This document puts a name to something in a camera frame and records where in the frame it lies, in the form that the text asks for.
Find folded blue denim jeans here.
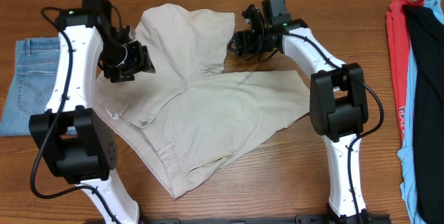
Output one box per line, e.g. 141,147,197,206
1,37,60,137

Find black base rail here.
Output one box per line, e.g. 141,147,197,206
138,213,391,224

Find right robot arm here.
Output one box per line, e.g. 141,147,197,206
228,5,368,223

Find red t-shirt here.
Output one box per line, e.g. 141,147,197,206
385,0,425,142

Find black garment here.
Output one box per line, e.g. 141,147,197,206
403,6,443,223

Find light blue t-shirt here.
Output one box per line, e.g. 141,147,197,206
397,0,443,223

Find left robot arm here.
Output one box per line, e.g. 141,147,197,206
28,0,155,223

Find beige cotton shorts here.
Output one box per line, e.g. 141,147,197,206
94,3,309,198

